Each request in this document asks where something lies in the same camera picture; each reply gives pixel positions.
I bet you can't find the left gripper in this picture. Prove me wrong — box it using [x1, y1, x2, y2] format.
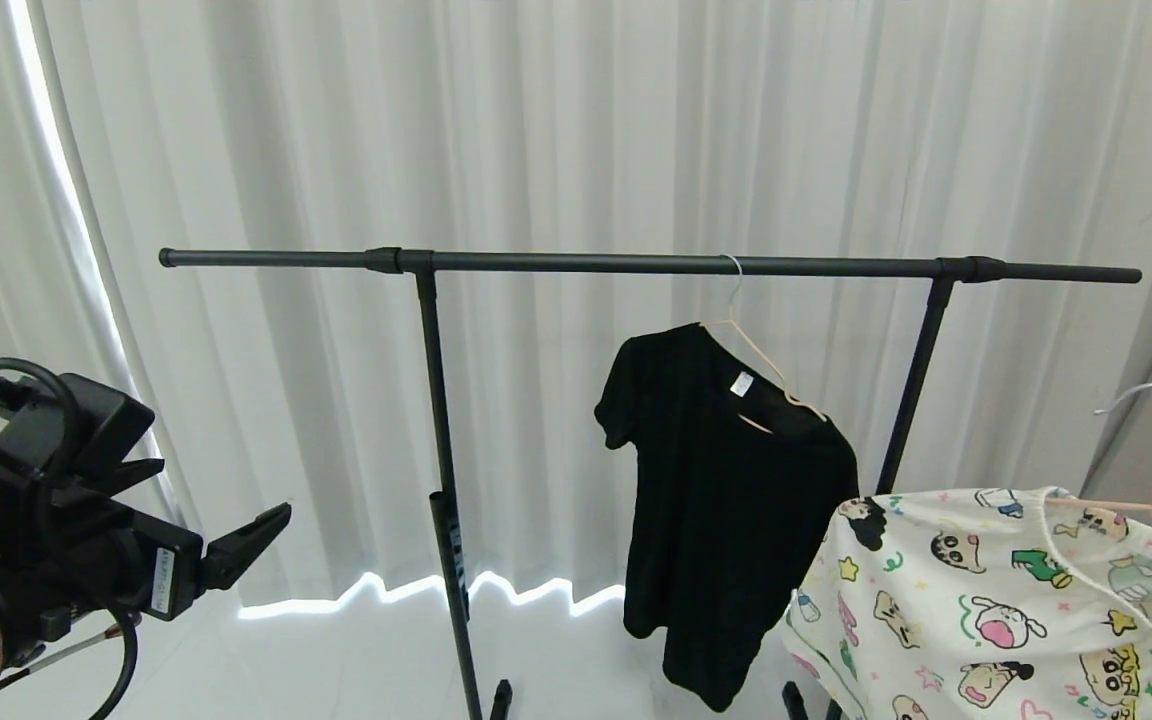
[0, 502, 293, 643]

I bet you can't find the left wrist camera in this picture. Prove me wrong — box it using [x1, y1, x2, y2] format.
[0, 372, 167, 531]

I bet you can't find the white curtain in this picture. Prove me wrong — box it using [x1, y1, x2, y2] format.
[0, 0, 1152, 621]

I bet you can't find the black clothes rack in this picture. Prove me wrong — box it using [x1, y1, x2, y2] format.
[158, 247, 1142, 720]

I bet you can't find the black cable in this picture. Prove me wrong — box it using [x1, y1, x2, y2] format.
[0, 357, 140, 720]

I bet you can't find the black garment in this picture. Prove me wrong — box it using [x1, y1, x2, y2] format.
[594, 323, 860, 713]

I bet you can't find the cream printed garment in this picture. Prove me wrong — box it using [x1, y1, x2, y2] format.
[781, 487, 1152, 720]

